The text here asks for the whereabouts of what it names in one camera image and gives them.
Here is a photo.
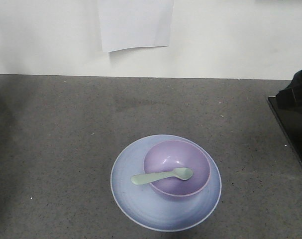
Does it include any purple plastic bowl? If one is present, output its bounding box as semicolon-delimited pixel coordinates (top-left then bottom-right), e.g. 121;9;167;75
144;139;211;200

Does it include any mint green plastic spoon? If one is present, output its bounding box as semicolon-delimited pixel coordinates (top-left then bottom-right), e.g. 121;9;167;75
130;167;194;185

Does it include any blue round plate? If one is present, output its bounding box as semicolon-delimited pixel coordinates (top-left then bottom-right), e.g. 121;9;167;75
110;134;222;232

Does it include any black glass gas hob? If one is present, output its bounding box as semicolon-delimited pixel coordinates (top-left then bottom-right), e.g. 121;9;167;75
267;96;302;166

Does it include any white paper sheet on wall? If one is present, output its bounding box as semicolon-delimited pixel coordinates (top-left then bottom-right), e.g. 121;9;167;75
98;0;174;52

